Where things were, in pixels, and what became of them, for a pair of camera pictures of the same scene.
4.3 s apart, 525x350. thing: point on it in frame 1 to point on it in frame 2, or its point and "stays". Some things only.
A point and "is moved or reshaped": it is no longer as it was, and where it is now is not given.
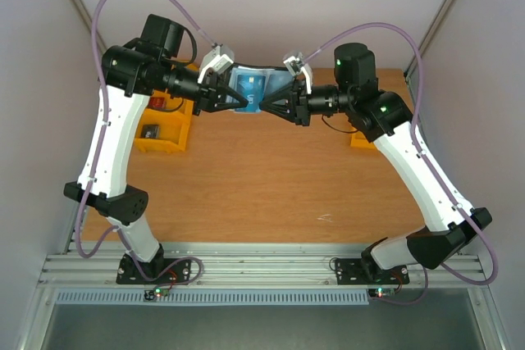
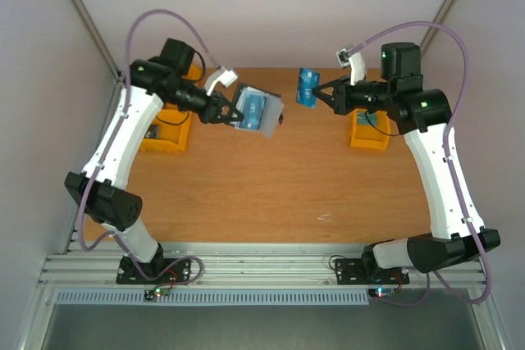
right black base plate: (367, 271) stays
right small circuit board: (381, 292) stays
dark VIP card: (150, 131) stays
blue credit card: (251, 87) is moved or reshaped
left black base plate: (157, 271) stays
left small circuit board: (150, 294) stays
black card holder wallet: (254, 84) to (261, 110)
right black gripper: (300, 102) to (342, 97)
